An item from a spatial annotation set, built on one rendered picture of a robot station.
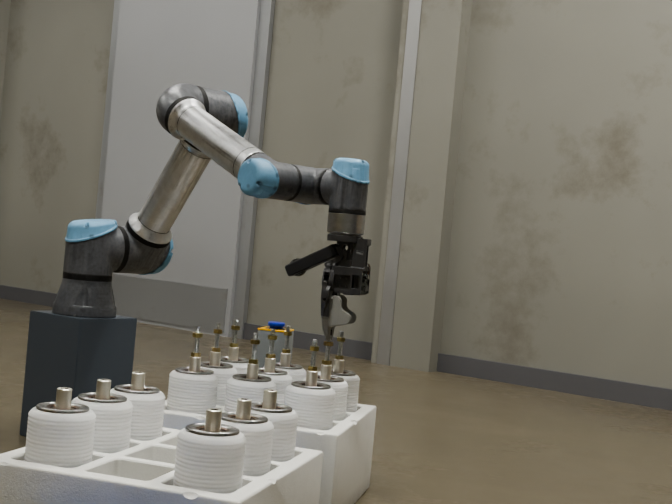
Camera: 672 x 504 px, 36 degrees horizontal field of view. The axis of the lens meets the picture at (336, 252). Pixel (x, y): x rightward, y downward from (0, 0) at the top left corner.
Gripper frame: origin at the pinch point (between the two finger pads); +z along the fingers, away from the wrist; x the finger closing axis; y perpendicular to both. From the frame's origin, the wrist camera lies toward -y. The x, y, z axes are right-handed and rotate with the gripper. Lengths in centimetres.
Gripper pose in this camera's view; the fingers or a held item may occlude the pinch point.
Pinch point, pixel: (326, 333)
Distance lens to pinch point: 208.6
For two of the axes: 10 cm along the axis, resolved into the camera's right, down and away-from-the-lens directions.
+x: 2.6, 0.1, 9.7
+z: -0.9, 10.0, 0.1
